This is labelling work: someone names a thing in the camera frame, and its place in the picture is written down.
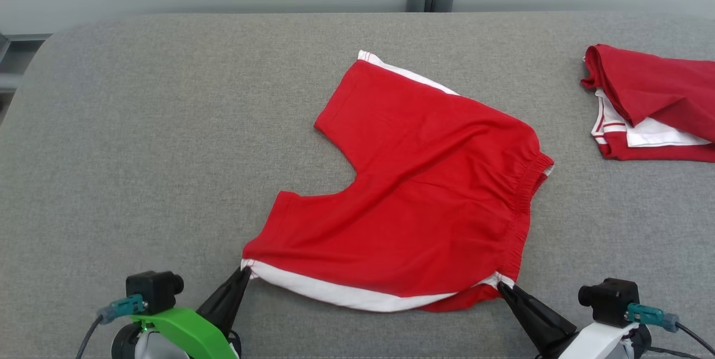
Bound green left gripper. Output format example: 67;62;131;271
130;267;253;359

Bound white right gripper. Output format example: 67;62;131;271
497;283;640;359

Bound red shorts white hem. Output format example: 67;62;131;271
241;50;555;313

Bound red white basketball jersey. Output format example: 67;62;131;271
581;44;715;163

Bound black cable teal plug left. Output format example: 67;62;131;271
75;294;147;359

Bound black cable teal plug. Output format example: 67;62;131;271
627;303;715;359
75;294;147;359

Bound black cable teal plug right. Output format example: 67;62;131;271
627;303;715;359

